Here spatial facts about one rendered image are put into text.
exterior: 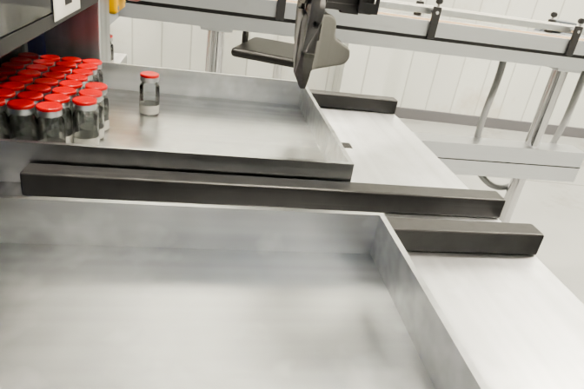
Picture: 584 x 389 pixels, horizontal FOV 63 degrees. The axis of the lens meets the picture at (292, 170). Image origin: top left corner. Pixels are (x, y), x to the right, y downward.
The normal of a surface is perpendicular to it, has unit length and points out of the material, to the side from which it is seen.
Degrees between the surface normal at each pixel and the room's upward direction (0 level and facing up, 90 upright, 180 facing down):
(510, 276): 0
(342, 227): 90
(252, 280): 0
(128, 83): 90
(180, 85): 90
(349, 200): 90
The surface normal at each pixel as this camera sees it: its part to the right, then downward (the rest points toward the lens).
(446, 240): 0.14, 0.44
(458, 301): 0.14, -0.90
